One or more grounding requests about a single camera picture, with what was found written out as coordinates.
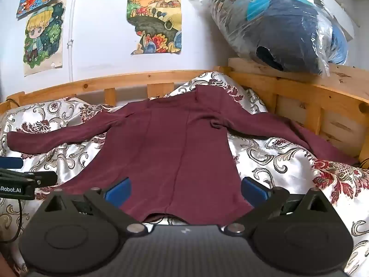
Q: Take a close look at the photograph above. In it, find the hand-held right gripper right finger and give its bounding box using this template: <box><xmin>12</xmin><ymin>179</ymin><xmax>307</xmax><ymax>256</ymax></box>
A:
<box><xmin>222</xmin><ymin>177</ymin><xmax>335</xmax><ymax>235</ymax></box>

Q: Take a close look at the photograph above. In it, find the clear plastic bag of clothes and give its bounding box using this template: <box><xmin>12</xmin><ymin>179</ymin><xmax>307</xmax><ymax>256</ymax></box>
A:
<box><xmin>189</xmin><ymin>0</ymin><xmax>356</xmax><ymax>77</ymax></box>

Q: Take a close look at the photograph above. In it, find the green cartoon figure wall poster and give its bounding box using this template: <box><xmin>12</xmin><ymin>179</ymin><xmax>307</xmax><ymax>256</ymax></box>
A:
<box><xmin>22</xmin><ymin>0</ymin><xmax>64</xmax><ymax>77</ymax></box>

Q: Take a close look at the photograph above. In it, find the white floral satin blanket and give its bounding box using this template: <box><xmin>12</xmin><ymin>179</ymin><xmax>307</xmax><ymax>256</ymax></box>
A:
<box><xmin>0</xmin><ymin>71</ymin><xmax>369</xmax><ymax>277</ymax></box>

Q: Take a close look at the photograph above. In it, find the black cable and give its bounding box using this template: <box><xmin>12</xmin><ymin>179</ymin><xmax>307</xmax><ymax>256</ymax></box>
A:
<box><xmin>0</xmin><ymin>200</ymin><xmax>24</xmax><ymax>243</ymax></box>

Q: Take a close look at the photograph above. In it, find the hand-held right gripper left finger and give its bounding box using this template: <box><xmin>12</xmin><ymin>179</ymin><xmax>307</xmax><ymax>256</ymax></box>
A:
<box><xmin>37</xmin><ymin>177</ymin><xmax>149</xmax><ymax>235</ymax></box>

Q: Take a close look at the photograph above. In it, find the white wall pipe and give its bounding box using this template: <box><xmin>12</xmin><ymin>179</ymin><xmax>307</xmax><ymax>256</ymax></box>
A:
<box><xmin>67</xmin><ymin>0</ymin><xmax>77</xmax><ymax>83</ymax></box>

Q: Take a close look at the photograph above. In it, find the maroon long-sleeved sweater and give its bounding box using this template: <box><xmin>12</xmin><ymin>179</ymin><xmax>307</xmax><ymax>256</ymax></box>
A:
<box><xmin>6</xmin><ymin>88</ymin><xmax>358</xmax><ymax>226</ymax></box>

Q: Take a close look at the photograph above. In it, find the wooden bed frame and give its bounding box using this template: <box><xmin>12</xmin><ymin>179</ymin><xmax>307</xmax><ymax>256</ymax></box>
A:
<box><xmin>0</xmin><ymin>57</ymin><xmax>369</xmax><ymax>162</ymax></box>

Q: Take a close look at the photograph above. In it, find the landscape drawing wall poster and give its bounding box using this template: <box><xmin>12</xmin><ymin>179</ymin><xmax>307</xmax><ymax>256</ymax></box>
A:
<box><xmin>126</xmin><ymin>0</ymin><xmax>183</xmax><ymax>55</ymax></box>

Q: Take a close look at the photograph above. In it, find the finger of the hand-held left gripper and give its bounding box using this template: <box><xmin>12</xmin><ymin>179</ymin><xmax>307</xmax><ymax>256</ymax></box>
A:
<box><xmin>0</xmin><ymin>157</ymin><xmax>24</xmax><ymax>170</ymax></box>
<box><xmin>0</xmin><ymin>169</ymin><xmax>57</xmax><ymax>187</ymax></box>

